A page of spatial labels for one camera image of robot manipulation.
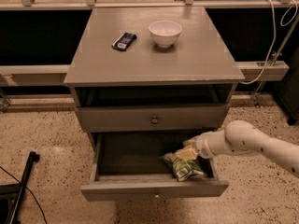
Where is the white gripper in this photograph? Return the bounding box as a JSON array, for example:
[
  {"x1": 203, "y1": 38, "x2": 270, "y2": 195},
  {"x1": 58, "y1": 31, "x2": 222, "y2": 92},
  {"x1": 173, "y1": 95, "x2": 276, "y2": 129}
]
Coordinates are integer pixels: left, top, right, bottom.
[{"x1": 175, "y1": 132, "x2": 215, "y2": 161}]

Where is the green jalapeno chip bag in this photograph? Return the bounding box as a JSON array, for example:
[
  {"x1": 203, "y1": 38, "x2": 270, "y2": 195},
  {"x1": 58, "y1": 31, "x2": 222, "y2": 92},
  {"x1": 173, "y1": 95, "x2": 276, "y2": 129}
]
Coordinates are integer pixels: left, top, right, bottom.
[{"x1": 159, "y1": 153, "x2": 205, "y2": 182}]

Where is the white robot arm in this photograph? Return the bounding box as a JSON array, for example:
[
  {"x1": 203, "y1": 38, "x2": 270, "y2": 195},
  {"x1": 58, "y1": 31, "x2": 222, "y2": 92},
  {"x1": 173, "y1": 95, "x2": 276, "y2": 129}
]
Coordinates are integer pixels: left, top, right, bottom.
[{"x1": 183, "y1": 120, "x2": 299, "y2": 178}]

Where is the closed grey upper drawer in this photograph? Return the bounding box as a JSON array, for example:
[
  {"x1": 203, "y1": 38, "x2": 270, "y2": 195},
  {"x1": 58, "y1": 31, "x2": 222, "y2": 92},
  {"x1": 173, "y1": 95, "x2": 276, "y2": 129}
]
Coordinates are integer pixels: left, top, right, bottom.
[{"x1": 76, "y1": 104, "x2": 230, "y2": 133}]

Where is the round brass drawer knob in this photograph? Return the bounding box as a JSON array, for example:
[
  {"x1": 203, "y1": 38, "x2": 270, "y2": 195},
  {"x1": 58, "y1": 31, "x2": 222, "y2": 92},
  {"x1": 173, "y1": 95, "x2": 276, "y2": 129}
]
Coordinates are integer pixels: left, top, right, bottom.
[{"x1": 151, "y1": 117, "x2": 159, "y2": 124}]

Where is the open grey lower drawer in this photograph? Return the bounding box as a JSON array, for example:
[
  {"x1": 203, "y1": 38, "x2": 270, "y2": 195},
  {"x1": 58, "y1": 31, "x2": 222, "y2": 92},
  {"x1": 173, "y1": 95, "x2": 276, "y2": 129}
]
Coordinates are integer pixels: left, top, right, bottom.
[{"x1": 80, "y1": 130, "x2": 229, "y2": 202}]

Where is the grey wooden drawer cabinet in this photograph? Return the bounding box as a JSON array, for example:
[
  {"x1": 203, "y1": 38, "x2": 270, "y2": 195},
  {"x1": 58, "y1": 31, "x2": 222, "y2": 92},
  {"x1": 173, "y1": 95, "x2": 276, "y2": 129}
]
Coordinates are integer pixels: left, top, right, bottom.
[{"x1": 64, "y1": 6, "x2": 246, "y2": 151}]

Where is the white ceramic bowl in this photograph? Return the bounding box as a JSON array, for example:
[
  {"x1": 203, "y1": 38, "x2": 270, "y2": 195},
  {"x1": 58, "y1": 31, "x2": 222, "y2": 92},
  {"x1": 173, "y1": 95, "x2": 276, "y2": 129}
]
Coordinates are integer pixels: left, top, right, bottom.
[{"x1": 149, "y1": 21, "x2": 182, "y2": 48}]

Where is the dark blue snack bar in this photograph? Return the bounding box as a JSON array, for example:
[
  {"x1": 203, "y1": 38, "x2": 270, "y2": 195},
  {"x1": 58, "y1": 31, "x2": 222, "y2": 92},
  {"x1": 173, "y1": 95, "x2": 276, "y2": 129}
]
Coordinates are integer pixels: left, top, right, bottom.
[{"x1": 111, "y1": 33, "x2": 137, "y2": 51}]

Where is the black stand leg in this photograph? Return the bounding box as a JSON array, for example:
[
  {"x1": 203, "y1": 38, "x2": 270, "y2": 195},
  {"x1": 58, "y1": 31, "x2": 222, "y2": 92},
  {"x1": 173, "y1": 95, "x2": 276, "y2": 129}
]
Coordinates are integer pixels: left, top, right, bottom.
[{"x1": 0, "y1": 151, "x2": 39, "y2": 224}]

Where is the thin black floor cable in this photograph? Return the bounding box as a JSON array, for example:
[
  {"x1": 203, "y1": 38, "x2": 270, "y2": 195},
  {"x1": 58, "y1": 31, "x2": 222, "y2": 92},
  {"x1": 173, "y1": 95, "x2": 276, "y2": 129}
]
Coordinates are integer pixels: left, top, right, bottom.
[{"x1": 0, "y1": 165, "x2": 49, "y2": 224}]

